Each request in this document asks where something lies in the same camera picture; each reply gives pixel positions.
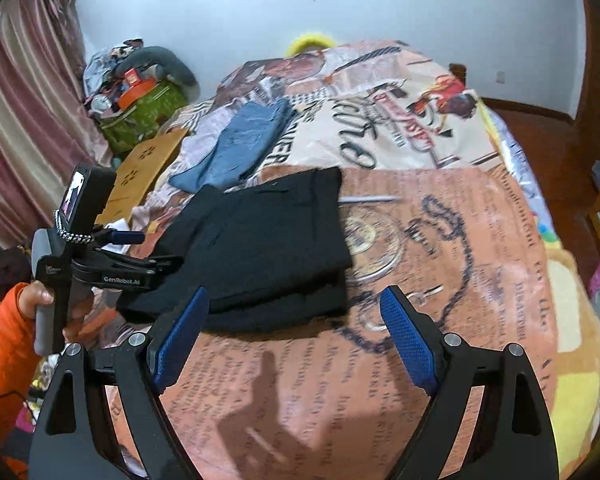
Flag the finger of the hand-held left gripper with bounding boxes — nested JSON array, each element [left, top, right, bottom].
[[105, 254, 185, 278], [92, 227, 147, 249]]

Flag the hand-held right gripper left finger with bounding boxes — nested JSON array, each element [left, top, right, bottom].
[[27, 286, 211, 480]]

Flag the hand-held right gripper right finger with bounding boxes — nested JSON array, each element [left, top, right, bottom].
[[379, 285, 561, 480]]

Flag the black pants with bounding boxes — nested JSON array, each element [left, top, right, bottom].
[[116, 166, 355, 333]]

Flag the person's left forearm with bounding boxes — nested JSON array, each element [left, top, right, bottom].
[[0, 282, 40, 448]]

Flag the person's left hand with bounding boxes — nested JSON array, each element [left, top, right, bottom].
[[16, 281, 95, 343]]

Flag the printed blanket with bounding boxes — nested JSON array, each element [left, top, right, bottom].
[[102, 40, 563, 480]]

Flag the green bag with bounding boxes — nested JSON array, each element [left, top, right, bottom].
[[97, 80, 188, 156]]

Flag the orange box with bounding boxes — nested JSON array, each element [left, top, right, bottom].
[[117, 79, 157, 109]]

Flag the folded blue jeans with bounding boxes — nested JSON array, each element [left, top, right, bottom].
[[169, 98, 297, 193]]

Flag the pink striped curtain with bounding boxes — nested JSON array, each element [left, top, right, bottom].
[[0, 0, 112, 251]]

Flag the yellow fleece blanket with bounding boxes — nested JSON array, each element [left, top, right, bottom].
[[482, 102, 600, 480]]

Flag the crumpled patterned cloth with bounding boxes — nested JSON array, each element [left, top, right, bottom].
[[84, 37, 148, 92]]

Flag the grey plush toy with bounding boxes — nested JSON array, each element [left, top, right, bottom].
[[115, 46, 198, 88]]

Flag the yellow plush toy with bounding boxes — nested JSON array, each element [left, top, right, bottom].
[[287, 31, 342, 56]]

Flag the wooden door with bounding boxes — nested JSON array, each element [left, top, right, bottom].
[[577, 0, 600, 201]]

